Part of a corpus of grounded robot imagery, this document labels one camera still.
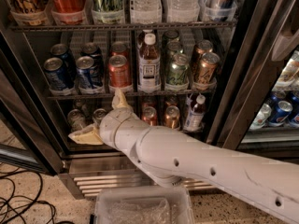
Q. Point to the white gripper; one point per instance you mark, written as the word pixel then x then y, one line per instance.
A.
pixel 112 125

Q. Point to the blue pepsi can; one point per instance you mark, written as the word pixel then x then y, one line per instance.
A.
pixel 88 73
pixel 93 50
pixel 63 52
pixel 57 74

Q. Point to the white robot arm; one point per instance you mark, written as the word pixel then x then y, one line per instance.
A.
pixel 167 156

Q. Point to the silver green can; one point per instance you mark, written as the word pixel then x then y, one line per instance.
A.
pixel 76 120
pixel 98 115

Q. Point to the silver green can bottom left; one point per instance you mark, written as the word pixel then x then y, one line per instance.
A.
pixel 76 120

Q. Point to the orange can bottom shelf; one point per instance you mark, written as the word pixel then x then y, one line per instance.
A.
pixel 149 115

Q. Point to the orange soda can front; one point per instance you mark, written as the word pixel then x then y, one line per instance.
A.
pixel 119 71

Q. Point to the orange soda can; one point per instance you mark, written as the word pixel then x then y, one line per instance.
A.
pixel 119 48
pixel 119 71

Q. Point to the steel fridge vent grille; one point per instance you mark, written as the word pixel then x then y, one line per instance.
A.
pixel 85 178

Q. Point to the gold can bottom shelf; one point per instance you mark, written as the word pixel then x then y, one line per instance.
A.
pixel 171 117

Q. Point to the orange soda can rear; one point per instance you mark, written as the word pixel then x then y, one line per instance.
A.
pixel 119 48

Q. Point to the open fridge glass door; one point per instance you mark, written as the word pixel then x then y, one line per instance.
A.
pixel 20 116

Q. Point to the green can front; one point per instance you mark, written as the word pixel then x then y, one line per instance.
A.
pixel 177 70

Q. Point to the tea bottle bottom shelf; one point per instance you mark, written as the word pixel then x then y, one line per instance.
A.
pixel 196 109

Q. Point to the green can middle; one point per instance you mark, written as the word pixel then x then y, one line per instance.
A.
pixel 172 48

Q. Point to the green can rear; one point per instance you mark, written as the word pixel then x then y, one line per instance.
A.
pixel 170 35

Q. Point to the green can top shelf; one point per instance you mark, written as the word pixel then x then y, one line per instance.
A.
pixel 107 11

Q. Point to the copper can front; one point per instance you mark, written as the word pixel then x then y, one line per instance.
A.
pixel 206 68

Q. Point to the copper can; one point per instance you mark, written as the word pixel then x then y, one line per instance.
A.
pixel 206 68
pixel 199 49

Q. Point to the copper can rear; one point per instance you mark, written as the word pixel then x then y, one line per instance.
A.
pixel 199 49

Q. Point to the red coca cola can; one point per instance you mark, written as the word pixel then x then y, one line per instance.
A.
pixel 68 11

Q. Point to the yellow can top shelf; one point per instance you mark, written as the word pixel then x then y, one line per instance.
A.
pixel 30 12

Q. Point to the blue red bull can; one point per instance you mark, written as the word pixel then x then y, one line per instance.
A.
pixel 216 10

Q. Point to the pepsi can right fridge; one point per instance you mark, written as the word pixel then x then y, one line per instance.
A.
pixel 281 111

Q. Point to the brown tea bottle front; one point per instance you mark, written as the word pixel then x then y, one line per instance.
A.
pixel 149 65

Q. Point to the brown tea bottle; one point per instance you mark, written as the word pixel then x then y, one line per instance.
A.
pixel 141 37
pixel 149 65

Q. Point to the clear plastic bin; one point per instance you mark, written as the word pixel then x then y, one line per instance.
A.
pixel 144 205

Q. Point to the brown tea bottle rear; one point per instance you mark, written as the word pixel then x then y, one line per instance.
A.
pixel 141 37

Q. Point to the clear water bottle top left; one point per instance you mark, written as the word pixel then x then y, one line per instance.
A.
pixel 145 11

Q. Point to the clear water bottle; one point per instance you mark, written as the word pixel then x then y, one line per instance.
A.
pixel 181 10
pixel 145 11

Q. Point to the clear water bottle top right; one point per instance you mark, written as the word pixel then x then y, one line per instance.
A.
pixel 181 10

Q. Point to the middle wire shelf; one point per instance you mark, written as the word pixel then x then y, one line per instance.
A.
pixel 127 94

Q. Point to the wire shelf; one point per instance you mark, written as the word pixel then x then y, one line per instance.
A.
pixel 127 94
pixel 124 26

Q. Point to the top wire shelf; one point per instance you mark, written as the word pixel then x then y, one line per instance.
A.
pixel 124 26

